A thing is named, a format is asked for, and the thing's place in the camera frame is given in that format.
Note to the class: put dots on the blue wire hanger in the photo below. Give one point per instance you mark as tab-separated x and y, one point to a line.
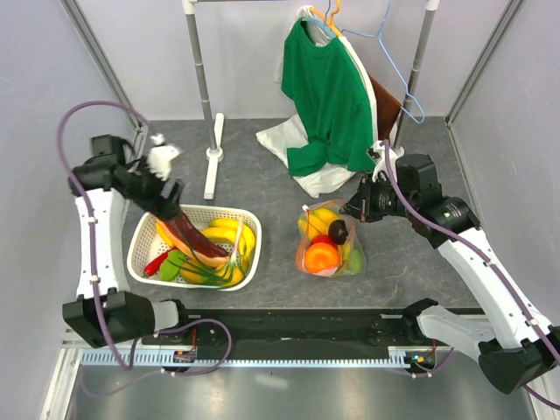
394	65

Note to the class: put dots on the orange toy orange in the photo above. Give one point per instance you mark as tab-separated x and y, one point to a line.
321	257

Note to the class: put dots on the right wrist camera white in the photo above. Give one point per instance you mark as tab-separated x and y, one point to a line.
384	157

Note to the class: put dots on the green T-shirt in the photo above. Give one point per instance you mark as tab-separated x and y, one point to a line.
333	105

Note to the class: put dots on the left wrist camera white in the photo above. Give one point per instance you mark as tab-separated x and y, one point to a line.
160	157

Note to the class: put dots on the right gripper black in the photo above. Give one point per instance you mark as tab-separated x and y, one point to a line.
361	204

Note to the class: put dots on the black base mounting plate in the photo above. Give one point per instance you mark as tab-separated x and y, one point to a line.
311	334

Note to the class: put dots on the clothes rack left pole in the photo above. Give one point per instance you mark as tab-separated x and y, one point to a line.
214	123

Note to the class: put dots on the white cloth garment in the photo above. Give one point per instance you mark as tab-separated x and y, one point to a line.
291	133

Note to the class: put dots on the white plastic food basket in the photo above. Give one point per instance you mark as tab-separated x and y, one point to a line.
146	245

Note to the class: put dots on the clothes rack pole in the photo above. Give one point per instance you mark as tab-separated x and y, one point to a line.
411	107
214	123

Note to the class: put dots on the red toy apple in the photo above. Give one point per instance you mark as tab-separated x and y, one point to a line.
323	238

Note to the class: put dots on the yellow green toy mango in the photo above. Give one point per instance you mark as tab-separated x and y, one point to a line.
223	276

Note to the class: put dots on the green toy leaf vegetable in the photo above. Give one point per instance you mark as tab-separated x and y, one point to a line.
170	267

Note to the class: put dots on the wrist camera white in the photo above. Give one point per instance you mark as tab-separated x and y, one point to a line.
160	157
384	157

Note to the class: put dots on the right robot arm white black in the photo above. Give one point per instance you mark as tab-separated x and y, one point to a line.
519	344

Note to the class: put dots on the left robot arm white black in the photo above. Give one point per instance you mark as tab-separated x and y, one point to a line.
105	309

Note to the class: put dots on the green toy scallion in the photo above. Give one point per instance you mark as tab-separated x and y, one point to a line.
235	256

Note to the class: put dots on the clear zip top bag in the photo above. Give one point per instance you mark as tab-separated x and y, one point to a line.
335	205

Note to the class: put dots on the orange hanger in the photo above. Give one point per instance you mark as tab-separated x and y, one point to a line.
329	16

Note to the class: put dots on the dark purple toy plum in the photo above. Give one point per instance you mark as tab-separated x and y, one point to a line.
338	232

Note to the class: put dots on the yellow toy banana bunch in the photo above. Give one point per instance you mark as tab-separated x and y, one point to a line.
316	222

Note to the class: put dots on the clothes rack right pole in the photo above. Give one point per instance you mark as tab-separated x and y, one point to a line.
411	107

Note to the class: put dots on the brown cloth garment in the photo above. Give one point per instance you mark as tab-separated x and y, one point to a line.
379	112

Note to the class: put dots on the red toy chili pepper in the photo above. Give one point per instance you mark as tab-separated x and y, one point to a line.
153	267

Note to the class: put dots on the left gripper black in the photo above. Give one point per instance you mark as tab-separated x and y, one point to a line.
160	206

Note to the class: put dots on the green toy cabbage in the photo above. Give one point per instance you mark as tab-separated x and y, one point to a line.
355	262

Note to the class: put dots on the brown toy food piece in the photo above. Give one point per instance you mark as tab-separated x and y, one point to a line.
190	241

